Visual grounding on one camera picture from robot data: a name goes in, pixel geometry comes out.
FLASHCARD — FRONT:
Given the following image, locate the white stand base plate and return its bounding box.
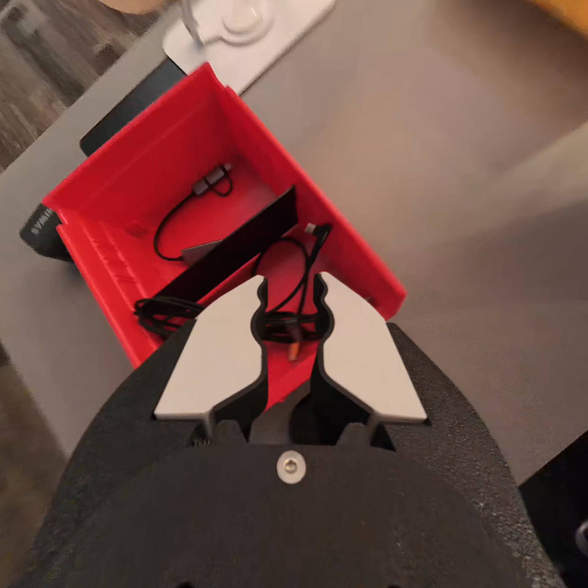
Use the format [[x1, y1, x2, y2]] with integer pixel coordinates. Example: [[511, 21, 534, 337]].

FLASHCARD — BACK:
[[162, 0, 338, 95]]

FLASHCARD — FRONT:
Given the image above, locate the black cables bundle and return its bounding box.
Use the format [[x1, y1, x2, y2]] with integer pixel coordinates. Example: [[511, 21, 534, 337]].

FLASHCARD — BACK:
[[133, 223, 332, 351]]

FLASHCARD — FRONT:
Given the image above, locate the black bin divider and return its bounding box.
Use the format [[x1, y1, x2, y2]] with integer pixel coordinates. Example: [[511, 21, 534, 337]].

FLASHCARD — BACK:
[[154, 185, 298, 299]]

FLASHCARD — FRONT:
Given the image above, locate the dark flat device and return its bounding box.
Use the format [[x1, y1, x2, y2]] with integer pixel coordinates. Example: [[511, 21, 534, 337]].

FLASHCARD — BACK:
[[79, 57, 184, 157]]

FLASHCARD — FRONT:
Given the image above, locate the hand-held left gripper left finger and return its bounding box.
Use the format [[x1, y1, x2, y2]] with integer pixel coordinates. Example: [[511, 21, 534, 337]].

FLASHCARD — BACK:
[[154, 276, 268, 422]]

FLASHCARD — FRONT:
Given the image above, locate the red plastic bin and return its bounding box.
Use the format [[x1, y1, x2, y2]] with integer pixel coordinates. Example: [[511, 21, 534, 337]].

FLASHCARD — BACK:
[[42, 62, 407, 407]]

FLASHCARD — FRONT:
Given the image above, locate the black hub cable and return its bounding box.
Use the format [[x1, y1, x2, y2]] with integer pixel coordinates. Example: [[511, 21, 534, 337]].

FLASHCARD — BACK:
[[153, 162, 235, 263]]

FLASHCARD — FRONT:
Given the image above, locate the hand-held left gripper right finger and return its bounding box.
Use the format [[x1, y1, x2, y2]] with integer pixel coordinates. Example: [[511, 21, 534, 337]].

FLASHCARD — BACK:
[[314, 272, 429, 424]]

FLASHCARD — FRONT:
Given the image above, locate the small black object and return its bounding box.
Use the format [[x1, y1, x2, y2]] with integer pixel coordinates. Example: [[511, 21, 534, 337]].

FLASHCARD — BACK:
[[19, 204, 74, 262]]

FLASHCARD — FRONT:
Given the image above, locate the grey usb hub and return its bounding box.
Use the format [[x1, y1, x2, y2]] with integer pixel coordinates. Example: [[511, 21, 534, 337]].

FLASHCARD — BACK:
[[180, 238, 227, 266]]

